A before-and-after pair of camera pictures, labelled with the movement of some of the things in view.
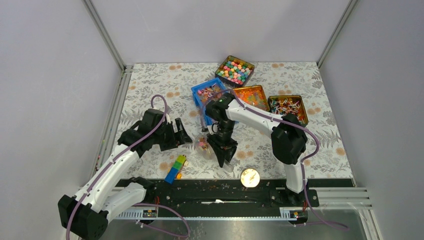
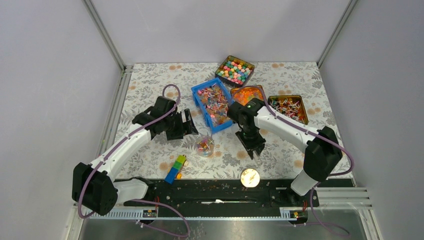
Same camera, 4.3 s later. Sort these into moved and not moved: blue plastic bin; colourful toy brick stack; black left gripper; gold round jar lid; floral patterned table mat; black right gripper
Moved: black left gripper; black right gripper
Not moved: blue plastic bin; gold round jar lid; colourful toy brick stack; floral patterned table mat
